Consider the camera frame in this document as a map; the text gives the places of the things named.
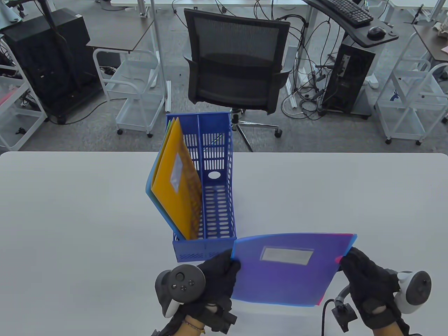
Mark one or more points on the person's left hand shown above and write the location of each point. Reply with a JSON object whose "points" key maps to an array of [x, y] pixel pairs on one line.
{"points": [[220, 276]]}

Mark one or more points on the person's right hand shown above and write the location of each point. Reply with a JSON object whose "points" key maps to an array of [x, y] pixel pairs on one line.
{"points": [[371, 287]]}

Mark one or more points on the dark grey handheld controller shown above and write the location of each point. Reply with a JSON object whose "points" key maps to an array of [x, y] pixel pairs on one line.
{"points": [[416, 290], [180, 281]]}

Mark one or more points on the blue translucent L-shaped folder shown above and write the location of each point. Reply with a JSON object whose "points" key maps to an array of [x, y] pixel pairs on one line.
{"points": [[280, 280], [150, 190]]}

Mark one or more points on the orange translucent L-shaped folder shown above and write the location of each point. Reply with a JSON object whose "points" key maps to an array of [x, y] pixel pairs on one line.
{"points": [[175, 210]]}

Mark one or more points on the green cardstock sheet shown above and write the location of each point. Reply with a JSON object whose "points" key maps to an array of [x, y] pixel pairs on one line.
{"points": [[170, 126]]}

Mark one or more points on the person's left forearm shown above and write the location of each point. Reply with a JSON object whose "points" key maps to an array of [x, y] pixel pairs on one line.
{"points": [[189, 332]]}

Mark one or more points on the person's right forearm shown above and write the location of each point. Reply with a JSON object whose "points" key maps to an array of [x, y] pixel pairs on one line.
{"points": [[386, 330]]}

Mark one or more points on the blue plastic file rack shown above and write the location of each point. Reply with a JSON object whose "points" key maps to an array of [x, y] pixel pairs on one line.
{"points": [[206, 250]]}

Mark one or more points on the white metal trolley cart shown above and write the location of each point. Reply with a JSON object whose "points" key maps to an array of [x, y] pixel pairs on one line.
{"points": [[14, 129], [140, 101], [402, 122]]}

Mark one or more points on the black mesh office chair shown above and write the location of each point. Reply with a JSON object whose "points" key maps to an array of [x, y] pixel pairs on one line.
{"points": [[238, 87]]}

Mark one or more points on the small blue object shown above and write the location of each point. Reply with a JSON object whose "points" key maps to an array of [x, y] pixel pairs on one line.
{"points": [[395, 96]]}

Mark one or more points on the black computer tower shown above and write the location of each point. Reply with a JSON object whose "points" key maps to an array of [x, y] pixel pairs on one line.
{"points": [[346, 80]]}

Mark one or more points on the dark keyboard desk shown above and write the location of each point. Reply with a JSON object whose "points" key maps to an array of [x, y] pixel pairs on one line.
{"points": [[357, 38]]}

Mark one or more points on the brown desk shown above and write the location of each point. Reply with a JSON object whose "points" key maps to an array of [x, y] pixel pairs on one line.
{"points": [[435, 45]]}

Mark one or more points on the black computer mouse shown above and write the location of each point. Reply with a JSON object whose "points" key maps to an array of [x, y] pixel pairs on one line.
{"points": [[376, 32]]}

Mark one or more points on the small brown side table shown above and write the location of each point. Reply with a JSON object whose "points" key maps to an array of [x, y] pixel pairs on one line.
{"points": [[119, 35]]}

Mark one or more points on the black computer keyboard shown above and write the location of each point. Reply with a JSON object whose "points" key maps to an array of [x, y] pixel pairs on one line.
{"points": [[350, 14]]}

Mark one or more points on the black computer cabinet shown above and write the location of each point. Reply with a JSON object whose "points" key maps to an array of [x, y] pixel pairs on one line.
{"points": [[42, 63]]}

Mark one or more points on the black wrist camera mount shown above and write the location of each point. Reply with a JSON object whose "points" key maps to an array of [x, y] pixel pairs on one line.
{"points": [[222, 320], [344, 316]]}

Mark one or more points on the white metal post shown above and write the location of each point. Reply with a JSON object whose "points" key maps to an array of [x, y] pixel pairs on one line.
{"points": [[159, 52]]}

